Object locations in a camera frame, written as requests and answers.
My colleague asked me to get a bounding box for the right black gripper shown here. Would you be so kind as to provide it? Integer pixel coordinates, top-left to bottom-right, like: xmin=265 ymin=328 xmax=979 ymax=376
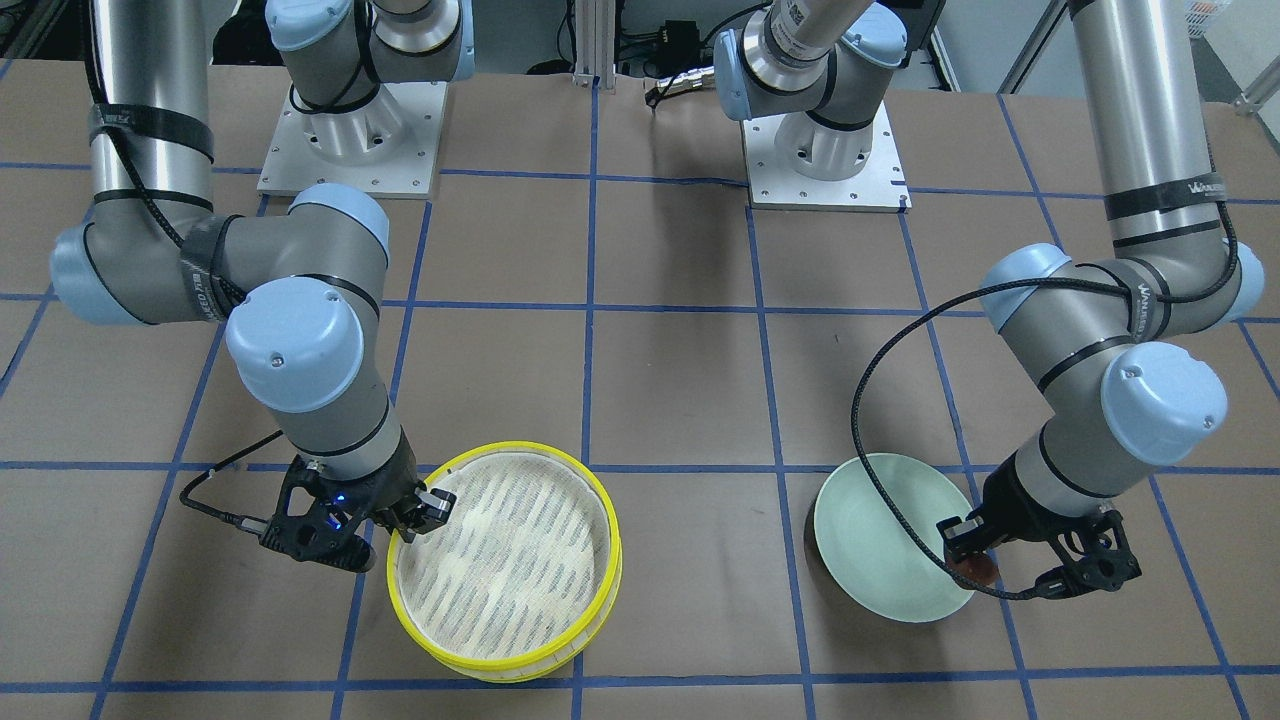
xmin=330 ymin=439 xmax=457 ymax=541

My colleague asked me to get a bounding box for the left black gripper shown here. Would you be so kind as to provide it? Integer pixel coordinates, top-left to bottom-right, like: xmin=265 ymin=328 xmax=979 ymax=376
xmin=938 ymin=455 xmax=1076 ymax=562

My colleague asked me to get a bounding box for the brown bun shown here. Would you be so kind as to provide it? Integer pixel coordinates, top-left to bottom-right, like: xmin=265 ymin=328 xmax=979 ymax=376
xmin=952 ymin=553 xmax=1000 ymax=585

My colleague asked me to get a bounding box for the yellow bamboo steamer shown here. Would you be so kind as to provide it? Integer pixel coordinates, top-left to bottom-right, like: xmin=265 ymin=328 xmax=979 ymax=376
xmin=420 ymin=594 xmax=618 ymax=684
xmin=385 ymin=441 xmax=623 ymax=667

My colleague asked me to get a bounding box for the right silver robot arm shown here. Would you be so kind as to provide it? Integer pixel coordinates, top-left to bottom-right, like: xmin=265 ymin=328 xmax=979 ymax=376
xmin=49 ymin=1 xmax=456 ymax=559

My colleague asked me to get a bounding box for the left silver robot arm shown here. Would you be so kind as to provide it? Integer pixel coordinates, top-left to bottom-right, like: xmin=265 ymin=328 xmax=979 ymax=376
xmin=940 ymin=1 xmax=1265 ymax=562

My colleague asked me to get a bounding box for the green plate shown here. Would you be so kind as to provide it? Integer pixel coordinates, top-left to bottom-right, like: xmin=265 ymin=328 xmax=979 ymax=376
xmin=814 ymin=454 xmax=974 ymax=623

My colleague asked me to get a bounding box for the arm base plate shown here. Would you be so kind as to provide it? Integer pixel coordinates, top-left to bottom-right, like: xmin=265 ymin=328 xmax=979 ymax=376
xmin=257 ymin=82 xmax=451 ymax=200
xmin=740 ymin=102 xmax=913 ymax=213

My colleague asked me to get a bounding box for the aluminium frame post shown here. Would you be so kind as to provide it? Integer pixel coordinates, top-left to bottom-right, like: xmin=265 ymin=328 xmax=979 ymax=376
xmin=572 ymin=0 xmax=620 ymax=94

